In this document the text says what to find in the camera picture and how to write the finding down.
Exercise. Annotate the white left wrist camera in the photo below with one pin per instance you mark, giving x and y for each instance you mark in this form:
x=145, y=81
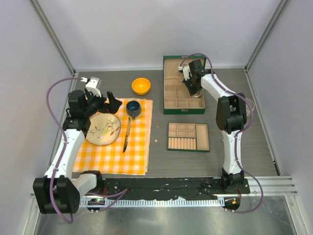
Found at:
x=92, y=85

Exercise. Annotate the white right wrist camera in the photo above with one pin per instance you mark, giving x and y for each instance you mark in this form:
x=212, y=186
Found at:
x=185, y=70

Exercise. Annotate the dark blue mug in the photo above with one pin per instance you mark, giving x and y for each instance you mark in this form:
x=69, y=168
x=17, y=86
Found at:
x=133, y=108

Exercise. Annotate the orange bowl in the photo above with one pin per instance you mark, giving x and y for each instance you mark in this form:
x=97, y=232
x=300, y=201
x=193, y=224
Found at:
x=141, y=86

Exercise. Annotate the green jewelry box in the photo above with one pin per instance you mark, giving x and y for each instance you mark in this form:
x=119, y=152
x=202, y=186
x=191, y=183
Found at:
x=176, y=98

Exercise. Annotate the white slotted cable duct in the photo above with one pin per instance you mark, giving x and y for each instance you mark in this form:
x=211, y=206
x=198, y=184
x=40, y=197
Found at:
x=180, y=202

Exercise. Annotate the orange white checkered cloth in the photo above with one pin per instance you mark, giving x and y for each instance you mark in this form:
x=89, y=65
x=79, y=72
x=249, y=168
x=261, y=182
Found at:
x=109, y=158

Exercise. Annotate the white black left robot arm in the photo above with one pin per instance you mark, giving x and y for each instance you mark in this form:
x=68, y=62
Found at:
x=56, y=192

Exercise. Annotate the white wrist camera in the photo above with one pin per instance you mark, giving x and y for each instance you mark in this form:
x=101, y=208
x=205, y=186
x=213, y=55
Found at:
x=185, y=70
x=92, y=85

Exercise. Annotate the beige bird pattern plate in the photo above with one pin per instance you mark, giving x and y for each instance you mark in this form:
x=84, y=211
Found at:
x=104, y=129

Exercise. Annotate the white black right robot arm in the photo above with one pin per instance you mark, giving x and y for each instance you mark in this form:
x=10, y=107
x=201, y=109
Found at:
x=230, y=118

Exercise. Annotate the grey striped mug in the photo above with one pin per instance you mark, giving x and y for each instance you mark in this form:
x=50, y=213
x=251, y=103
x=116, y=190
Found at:
x=250, y=106

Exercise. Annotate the black handled knife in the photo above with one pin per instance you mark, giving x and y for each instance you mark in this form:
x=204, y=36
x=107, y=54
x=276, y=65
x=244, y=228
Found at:
x=127, y=135

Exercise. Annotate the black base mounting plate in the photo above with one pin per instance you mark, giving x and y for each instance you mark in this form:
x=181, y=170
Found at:
x=190, y=188

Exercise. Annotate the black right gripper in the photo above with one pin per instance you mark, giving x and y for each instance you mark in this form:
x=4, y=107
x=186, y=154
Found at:
x=192, y=92

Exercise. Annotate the green jewelry tray insert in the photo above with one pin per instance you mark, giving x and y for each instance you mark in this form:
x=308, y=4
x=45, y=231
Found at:
x=188, y=137

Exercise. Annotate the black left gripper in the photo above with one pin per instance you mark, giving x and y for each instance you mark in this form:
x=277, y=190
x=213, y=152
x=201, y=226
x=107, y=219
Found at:
x=114, y=104

